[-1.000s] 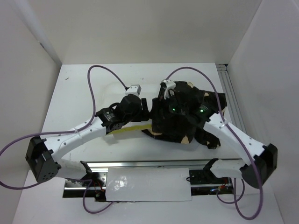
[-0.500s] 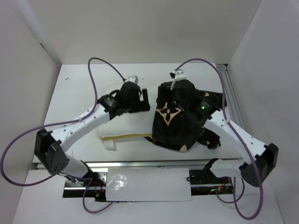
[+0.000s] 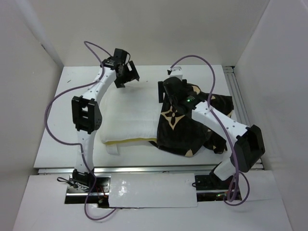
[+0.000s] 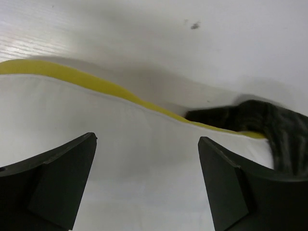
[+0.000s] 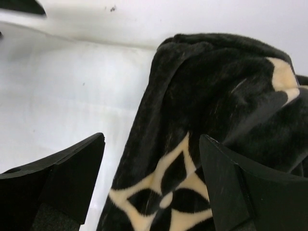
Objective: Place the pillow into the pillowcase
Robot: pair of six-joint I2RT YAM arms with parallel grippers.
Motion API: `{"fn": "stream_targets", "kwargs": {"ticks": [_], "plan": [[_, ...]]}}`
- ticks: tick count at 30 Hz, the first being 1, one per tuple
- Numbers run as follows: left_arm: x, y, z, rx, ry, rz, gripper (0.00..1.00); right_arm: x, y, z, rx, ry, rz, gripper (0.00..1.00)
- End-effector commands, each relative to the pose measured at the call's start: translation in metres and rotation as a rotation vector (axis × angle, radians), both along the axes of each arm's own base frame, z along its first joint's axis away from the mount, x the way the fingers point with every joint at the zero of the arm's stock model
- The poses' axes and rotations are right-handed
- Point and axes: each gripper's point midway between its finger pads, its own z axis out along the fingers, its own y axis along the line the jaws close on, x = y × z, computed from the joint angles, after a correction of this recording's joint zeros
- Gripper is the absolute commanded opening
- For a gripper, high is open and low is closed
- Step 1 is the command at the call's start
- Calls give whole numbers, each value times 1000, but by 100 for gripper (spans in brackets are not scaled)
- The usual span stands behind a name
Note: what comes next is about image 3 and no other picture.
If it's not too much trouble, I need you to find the white pillow yellow edge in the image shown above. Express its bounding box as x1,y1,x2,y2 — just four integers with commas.
99,83,162,155

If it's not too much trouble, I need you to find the black beige patterned pillowcase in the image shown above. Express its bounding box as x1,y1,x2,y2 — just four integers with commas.
149,83,234,158

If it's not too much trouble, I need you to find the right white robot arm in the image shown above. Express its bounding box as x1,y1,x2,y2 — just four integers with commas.
156,77,265,189

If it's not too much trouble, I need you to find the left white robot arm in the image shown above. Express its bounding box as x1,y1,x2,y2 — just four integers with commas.
71,48,140,192

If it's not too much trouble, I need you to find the white cover plate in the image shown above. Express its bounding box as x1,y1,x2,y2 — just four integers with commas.
108,173,197,208

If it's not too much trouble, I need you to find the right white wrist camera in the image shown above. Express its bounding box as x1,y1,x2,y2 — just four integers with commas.
167,66,183,80

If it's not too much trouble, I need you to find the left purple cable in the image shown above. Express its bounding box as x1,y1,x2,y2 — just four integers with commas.
45,41,121,221

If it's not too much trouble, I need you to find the purple cable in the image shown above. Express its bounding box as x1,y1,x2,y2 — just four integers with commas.
167,55,251,205
45,41,121,221

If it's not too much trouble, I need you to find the aluminium side rail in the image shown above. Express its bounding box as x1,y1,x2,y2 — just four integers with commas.
222,66,251,126

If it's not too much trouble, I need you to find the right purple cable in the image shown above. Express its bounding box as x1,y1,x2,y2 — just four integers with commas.
167,55,251,205

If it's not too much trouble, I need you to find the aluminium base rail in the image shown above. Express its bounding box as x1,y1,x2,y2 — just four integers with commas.
37,164,264,205

